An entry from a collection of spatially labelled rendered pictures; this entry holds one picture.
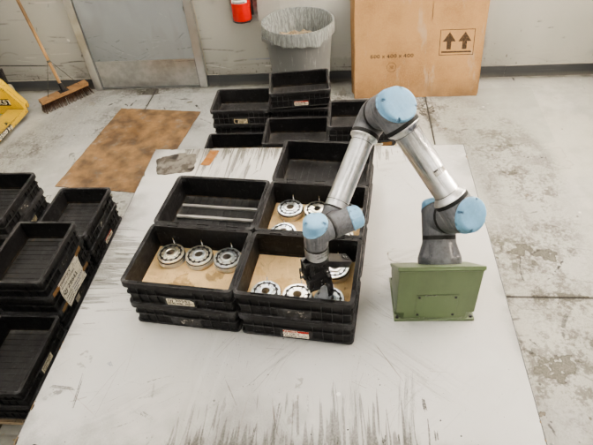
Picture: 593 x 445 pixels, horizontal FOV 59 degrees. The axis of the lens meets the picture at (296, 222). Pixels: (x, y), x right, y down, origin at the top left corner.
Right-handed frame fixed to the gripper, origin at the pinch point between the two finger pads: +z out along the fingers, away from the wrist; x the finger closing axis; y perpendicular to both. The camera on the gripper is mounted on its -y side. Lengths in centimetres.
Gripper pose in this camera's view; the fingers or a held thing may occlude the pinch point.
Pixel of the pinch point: (325, 294)
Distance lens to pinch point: 178.0
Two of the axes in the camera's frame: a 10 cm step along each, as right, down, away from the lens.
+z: 0.7, 7.3, 6.7
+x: 4.6, 5.8, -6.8
